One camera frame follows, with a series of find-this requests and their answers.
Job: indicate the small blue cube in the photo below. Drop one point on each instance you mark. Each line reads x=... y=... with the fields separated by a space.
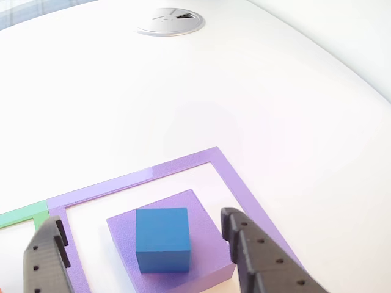
x=162 y=229

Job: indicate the purple flat block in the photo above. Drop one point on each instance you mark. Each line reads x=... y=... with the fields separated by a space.
x=207 y=244

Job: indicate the green square frame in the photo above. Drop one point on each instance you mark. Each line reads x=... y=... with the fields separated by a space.
x=27 y=213

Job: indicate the purple square frame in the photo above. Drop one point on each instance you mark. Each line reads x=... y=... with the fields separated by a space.
x=238 y=189

